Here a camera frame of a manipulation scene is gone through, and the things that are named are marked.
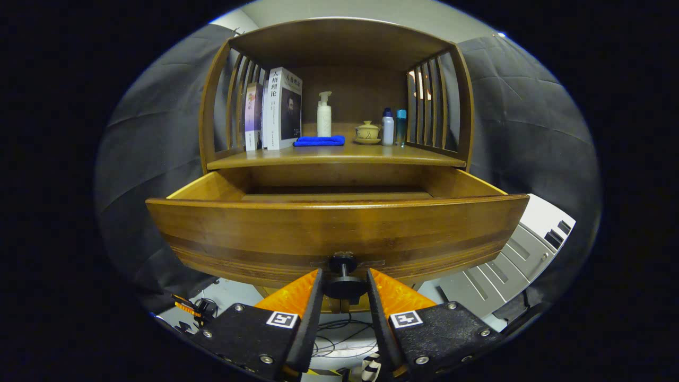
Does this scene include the white pump bottle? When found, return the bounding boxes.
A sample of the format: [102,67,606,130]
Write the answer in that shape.
[317,91,333,137]

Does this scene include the wooden countertop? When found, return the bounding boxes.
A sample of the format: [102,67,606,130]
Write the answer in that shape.
[207,123,467,170]

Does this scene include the white portrait book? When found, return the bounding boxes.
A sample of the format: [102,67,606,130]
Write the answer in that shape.
[262,67,303,151]

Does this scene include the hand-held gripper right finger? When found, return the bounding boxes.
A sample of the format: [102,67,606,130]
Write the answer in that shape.
[366,268,504,380]

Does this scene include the black and white striped object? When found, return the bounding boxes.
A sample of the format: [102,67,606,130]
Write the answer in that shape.
[362,353,384,381]

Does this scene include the orange and black clamp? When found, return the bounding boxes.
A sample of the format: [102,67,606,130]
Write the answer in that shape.
[172,294,218,327]

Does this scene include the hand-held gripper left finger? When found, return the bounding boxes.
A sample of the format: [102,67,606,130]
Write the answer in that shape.
[186,268,325,381]

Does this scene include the black drawer knob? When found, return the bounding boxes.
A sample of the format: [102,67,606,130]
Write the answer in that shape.
[324,252,368,300]

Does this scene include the white bottle with blue cap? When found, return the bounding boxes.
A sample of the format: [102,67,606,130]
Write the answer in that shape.
[381,108,395,146]

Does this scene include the wooden cabinet with slatted sides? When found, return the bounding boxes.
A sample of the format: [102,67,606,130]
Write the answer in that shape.
[199,17,475,314]

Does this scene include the black floor cables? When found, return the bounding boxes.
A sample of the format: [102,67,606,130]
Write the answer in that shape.
[313,313,375,361]

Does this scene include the wooden drawer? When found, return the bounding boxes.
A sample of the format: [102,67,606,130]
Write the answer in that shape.
[146,169,530,290]

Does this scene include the purple book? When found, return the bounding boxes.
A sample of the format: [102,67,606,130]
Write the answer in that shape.
[245,82,264,152]

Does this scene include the blue folded cloth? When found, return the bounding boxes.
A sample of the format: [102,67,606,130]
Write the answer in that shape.
[293,135,346,147]

